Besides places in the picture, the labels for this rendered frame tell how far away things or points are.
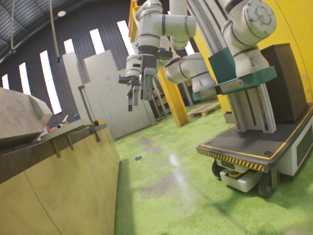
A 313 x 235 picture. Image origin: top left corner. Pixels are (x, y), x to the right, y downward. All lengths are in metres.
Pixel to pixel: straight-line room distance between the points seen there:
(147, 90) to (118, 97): 5.74
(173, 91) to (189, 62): 3.02
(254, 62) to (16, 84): 12.93
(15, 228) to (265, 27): 0.97
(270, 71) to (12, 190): 1.07
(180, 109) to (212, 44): 3.12
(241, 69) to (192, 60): 0.46
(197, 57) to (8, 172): 1.18
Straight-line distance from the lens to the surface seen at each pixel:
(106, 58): 8.02
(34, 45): 13.10
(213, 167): 1.27
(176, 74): 1.24
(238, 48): 0.81
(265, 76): 0.78
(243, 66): 0.80
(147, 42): 0.58
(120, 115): 6.19
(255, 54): 0.81
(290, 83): 1.17
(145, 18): 0.62
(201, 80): 1.13
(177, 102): 4.14
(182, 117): 4.17
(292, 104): 1.14
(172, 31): 0.61
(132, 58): 1.02
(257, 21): 0.65
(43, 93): 11.41
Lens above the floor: 0.73
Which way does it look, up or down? 4 degrees down
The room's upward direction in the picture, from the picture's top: 21 degrees counter-clockwise
